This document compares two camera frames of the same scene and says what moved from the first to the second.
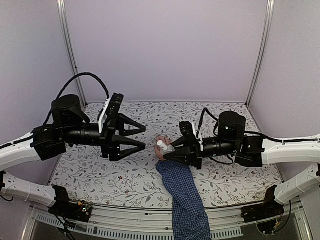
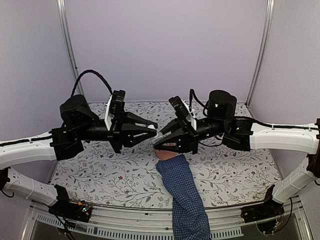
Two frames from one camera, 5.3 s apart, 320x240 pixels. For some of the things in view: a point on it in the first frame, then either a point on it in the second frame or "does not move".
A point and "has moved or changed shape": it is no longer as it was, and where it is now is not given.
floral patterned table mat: x=84 y=178 does not move
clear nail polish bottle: x=166 y=149 has moved or changed shape
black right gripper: x=194 y=154 to x=186 y=141
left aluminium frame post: x=62 y=9 does not move
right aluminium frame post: x=269 y=16 does not move
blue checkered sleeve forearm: x=190 y=217 does not move
